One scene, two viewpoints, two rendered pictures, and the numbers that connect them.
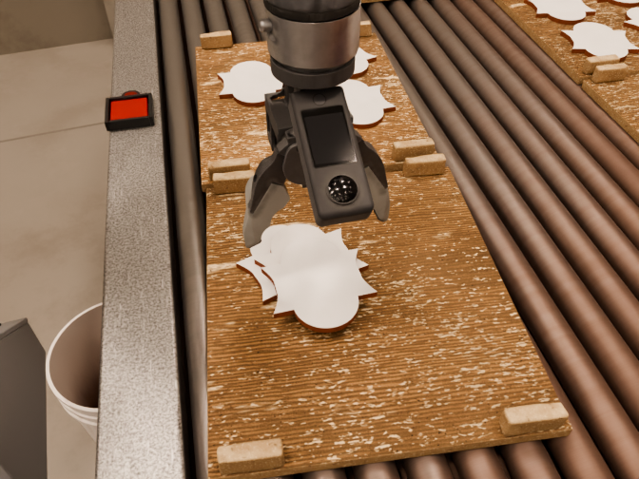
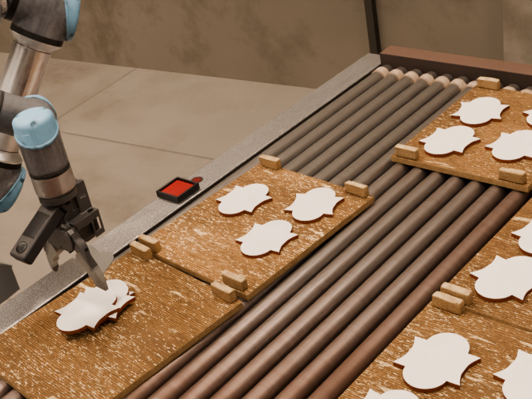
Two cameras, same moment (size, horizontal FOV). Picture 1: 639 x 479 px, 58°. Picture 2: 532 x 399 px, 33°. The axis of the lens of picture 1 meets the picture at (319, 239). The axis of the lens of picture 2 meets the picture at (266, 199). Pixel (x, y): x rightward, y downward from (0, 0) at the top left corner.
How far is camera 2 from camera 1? 1.55 m
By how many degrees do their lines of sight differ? 48
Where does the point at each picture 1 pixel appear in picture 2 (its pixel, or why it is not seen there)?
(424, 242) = (161, 328)
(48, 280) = not seen: hidden behind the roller
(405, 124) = (268, 266)
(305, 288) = (77, 309)
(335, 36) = (39, 186)
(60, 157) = not seen: hidden behind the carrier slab
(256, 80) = (245, 199)
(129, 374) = (11, 309)
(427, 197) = (202, 309)
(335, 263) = (101, 307)
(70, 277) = not seen: hidden behind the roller
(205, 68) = (241, 179)
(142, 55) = (240, 155)
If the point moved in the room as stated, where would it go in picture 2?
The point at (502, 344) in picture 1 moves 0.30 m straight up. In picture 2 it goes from (107, 385) to (58, 248)
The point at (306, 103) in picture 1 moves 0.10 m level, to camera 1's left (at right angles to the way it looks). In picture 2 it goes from (42, 209) to (20, 191)
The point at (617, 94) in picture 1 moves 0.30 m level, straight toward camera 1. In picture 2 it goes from (430, 321) to (265, 356)
